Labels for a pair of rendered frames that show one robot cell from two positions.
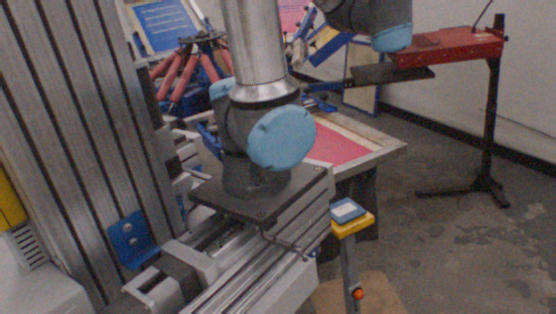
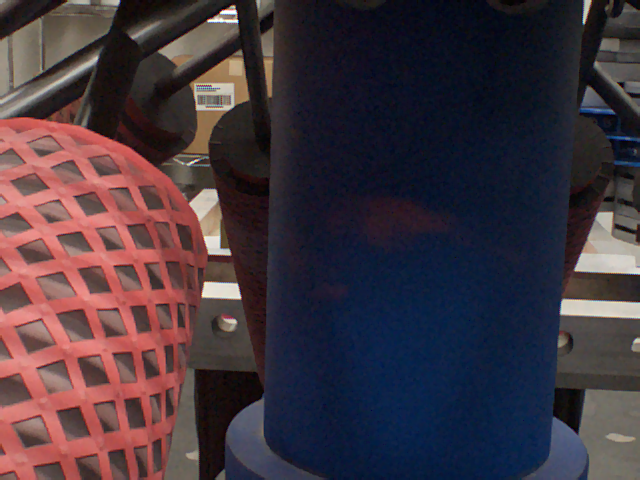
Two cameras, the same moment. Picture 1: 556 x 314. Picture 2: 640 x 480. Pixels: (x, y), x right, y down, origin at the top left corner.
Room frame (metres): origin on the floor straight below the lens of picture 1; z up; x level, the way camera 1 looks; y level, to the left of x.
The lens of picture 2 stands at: (2.86, 0.50, 1.28)
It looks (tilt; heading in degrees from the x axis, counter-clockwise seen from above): 11 degrees down; 206
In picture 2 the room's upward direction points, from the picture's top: 2 degrees clockwise
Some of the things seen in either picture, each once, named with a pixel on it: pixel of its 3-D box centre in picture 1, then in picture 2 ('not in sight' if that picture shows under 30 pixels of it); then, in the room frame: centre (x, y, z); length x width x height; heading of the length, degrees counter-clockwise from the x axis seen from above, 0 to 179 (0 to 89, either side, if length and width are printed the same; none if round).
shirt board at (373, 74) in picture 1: (319, 85); not in sight; (2.47, -0.29, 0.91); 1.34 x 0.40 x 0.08; 83
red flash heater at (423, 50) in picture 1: (441, 46); not in sight; (2.38, -1.03, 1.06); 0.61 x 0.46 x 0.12; 83
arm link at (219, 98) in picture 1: (243, 108); not in sight; (0.76, 0.06, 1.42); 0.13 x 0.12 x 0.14; 22
